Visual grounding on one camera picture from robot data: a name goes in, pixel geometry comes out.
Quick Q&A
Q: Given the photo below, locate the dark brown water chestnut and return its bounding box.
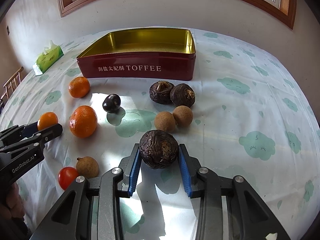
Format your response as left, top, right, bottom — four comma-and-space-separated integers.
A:
139, 129, 178, 169

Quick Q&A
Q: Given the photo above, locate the person's hand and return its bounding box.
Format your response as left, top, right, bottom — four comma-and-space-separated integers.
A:
1, 183, 25, 220

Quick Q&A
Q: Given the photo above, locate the small orange tangerine left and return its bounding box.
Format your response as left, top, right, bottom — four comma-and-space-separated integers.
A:
37, 112, 59, 131

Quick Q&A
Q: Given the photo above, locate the small orange tangerine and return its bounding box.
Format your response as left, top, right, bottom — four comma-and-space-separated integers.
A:
68, 76, 91, 98
37, 112, 59, 131

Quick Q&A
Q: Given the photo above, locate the brown longan near tomato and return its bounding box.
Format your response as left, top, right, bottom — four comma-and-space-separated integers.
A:
76, 156, 99, 179

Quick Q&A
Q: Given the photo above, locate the large orange tangerine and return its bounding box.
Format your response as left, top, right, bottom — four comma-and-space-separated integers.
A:
69, 105, 98, 138

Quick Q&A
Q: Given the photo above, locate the red cherry tomato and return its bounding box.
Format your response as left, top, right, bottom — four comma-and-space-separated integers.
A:
57, 166, 79, 190

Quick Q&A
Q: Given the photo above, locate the wooden chair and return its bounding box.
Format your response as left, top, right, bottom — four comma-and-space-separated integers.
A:
1, 67, 24, 106

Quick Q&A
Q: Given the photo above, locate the brown longan right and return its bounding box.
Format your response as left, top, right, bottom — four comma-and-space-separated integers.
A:
172, 106, 193, 127

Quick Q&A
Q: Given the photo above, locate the brown longan left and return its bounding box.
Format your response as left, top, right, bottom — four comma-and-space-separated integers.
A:
154, 111, 176, 133

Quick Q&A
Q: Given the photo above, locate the small orange tangerine top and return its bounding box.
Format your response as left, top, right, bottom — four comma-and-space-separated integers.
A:
68, 76, 91, 98

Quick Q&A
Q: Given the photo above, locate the dark purple cherry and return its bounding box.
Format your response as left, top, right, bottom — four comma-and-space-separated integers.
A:
103, 94, 121, 113

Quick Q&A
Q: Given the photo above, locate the dark water chestnut right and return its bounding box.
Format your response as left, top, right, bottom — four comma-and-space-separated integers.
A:
170, 83, 196, 107

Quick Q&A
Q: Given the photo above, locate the dark water chestnut left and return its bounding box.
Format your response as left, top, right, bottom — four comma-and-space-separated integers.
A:
149, 81, 175, 105

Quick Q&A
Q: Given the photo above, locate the cloud-patterned white tablecloth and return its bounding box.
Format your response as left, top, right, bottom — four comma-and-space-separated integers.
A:
1, 29, 319, 239

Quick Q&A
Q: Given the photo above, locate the green tissue pack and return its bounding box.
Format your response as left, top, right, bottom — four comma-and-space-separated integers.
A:
33, 40, 64, 76

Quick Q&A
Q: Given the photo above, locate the red gold toffee tin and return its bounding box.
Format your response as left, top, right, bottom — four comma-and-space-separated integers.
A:
76, 27, 196, 81

